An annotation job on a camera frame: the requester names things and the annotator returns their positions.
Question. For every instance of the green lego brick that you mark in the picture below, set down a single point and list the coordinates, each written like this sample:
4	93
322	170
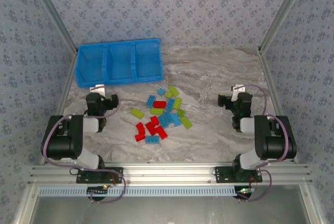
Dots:
137	113
186	122
168	95
156	111
177	103
181	113
173	91

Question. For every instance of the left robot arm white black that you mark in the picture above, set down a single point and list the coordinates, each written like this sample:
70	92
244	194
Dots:
60	143

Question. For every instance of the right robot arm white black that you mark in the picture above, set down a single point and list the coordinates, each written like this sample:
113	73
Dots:
274	143

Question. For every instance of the blue three-compartment plastic bin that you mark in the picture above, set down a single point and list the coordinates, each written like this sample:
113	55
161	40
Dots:
120	62

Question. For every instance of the small circuit board with LED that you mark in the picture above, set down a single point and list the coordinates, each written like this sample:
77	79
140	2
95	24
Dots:
246	190
97	189

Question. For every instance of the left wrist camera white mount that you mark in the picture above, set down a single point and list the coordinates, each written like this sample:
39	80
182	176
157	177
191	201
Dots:
97	89

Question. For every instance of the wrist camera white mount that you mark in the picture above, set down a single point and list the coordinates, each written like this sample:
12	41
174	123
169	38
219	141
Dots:
238	88
97	89

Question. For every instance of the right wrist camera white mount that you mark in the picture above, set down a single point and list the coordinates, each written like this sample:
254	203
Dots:
238	88

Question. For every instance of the aluminium table side rail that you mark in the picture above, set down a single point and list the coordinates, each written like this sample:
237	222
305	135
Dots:
66	88
272	88

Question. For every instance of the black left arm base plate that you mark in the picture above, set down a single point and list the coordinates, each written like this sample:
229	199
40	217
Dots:
116	170

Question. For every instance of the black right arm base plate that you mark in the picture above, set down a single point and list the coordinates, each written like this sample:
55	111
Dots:
220	178

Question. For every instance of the aluminium mounting rail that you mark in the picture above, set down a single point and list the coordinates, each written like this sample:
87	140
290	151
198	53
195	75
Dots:
169	173

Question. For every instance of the aluminium frame post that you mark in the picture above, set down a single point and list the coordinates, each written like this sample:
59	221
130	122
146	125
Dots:
52	12
284	12

